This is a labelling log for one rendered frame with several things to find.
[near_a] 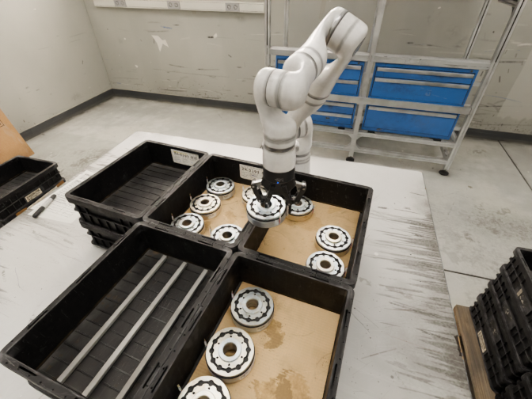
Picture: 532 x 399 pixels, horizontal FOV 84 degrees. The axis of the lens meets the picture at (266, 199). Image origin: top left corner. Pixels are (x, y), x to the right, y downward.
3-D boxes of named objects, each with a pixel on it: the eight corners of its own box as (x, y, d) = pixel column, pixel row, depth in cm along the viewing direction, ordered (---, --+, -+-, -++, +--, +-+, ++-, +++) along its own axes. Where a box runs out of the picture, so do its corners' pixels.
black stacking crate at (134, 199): (153, 164, 128) (146, 140, 121) (213, 178, 119) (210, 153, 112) (77, 222, 99) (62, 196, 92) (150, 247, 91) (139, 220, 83)
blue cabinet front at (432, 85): (361, 128, 265) (375, 62, 229) (448, 139, 249) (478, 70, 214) (360, 130, 263) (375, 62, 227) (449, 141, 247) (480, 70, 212)
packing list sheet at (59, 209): (83, 170, 144) (82, 169, 143) (123, 177, 139) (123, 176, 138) (23, 213, 119) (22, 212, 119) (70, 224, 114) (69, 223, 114)
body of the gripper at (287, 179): (258, 169, 65) (260, 201, 71) (297, 171, 64) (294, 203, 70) (262, 151, 70) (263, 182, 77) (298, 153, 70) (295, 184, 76)
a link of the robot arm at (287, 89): (297, 85, 50) (328, 53, 58) (253, 76, 53) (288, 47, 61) (297, 120, 55) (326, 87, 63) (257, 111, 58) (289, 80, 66)
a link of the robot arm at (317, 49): (290, 35, 58) (325, 59, 58) (340, -3, 73) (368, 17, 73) (275, 73, 66) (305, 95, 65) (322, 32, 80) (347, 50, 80)
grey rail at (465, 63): (267, 51, 253) (267, 45, 250) (490, 66, 216) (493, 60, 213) (264, 54, 246) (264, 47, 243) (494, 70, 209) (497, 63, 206)
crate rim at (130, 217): (147, 144, 122) (146, 138, 120) (211, 157, 113) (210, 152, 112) (64, 201, 93) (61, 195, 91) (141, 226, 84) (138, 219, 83)
